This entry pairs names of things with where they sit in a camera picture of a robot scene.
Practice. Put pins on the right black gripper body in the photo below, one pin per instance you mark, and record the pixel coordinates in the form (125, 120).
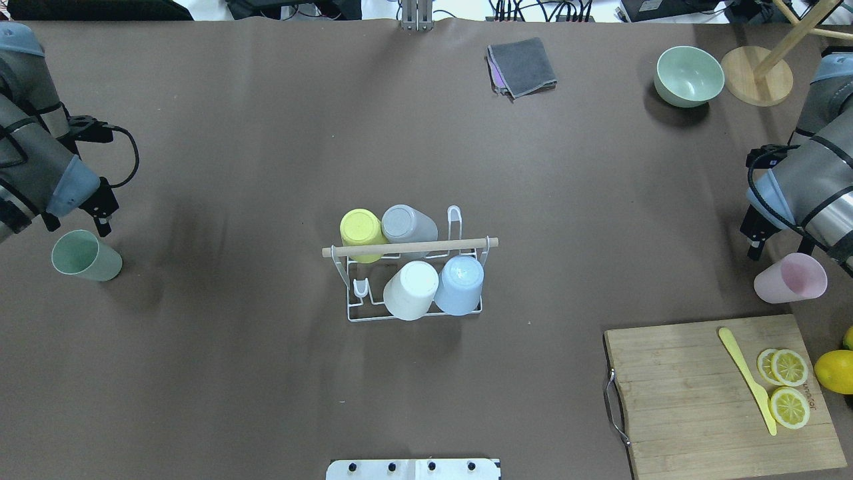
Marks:
(756, 234)

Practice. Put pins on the purple cloth under grey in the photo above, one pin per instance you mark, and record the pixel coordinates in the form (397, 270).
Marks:
(498, 82)

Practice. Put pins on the yellow plastic knife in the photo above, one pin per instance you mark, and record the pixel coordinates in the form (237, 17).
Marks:
(759, 393)

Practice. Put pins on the wooden mug tree stand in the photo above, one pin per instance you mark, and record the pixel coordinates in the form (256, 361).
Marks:
(761, 77)

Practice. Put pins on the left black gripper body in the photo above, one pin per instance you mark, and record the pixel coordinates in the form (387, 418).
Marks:
(103, 202)

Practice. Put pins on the yellow lemon upper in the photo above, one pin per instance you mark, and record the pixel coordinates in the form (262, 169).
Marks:
(834, 371)

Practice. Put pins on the yellow plastic cup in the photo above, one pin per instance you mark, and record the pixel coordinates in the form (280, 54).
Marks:
(360, 227)

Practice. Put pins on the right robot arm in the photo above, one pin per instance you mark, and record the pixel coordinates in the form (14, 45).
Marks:
(805, 185)

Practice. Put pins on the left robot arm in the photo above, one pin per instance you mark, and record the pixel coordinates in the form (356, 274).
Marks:
(42, 173)

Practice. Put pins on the pink plastic cup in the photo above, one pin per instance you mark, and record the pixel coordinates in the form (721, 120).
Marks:
(796, 277)

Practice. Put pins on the green lime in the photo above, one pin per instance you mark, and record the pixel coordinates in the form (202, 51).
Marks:
(847, 339)

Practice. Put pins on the light green bowl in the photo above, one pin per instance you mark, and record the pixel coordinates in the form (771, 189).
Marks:
(686, 76)

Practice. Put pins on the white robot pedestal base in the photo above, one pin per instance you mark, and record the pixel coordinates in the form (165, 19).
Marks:
(429, 468)

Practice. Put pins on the green plastic cup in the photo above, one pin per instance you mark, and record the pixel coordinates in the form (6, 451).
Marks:
(81, 253)

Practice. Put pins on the blue plastic cup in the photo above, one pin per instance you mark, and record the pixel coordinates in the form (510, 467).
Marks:
(460, 285)

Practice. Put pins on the grey folded cloth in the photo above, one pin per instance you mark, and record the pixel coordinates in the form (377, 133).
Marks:
(524, 65)

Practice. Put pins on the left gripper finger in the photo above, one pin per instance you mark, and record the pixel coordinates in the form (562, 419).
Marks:
(104, 227)

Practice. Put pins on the lemon slice top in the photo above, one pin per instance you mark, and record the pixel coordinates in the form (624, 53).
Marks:
(789, 408)

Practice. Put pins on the grey plastic cup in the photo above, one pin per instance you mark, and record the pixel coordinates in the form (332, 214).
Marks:
(403, 224)

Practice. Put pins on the lemon slice front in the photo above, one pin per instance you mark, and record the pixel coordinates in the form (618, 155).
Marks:
(789, 368)

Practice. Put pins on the lemon slice back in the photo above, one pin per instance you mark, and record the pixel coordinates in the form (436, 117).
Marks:
(764, 365)

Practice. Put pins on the white plastic cup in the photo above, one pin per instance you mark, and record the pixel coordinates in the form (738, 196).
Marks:
(410, 292)

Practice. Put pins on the bamboo cutting board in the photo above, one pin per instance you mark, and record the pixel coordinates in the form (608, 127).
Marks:
(688, 414)

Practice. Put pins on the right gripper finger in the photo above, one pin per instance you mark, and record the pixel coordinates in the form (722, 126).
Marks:
(755, 250)

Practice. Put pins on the white wire cup rack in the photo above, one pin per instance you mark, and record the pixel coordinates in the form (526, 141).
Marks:
(366, 270)

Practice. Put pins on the lemon slice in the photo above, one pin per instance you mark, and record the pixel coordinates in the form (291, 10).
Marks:
(789, 408)
(764, 365)
(789, 368)

